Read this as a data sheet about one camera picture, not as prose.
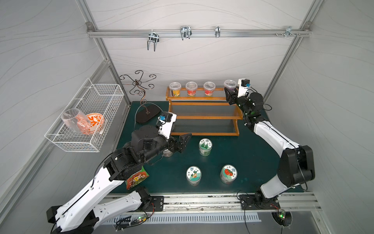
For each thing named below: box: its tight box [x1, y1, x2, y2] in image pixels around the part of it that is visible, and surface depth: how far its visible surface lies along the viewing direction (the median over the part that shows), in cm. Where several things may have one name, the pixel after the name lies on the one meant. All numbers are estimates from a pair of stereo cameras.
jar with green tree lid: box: [198, 137, 213, 157], surface depth 89 cm
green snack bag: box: [125, 165, 150, 191], surface depth 80 cm
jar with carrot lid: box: [186, 165, 203, 187], surface depth 77 cm
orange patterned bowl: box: [86, 112, 106, 135], surface depth 68 cm
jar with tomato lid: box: [220, 163, 238, 185], surface depth 78 cm
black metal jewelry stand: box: [119, 70, 161, 124], surface depth 93 cm
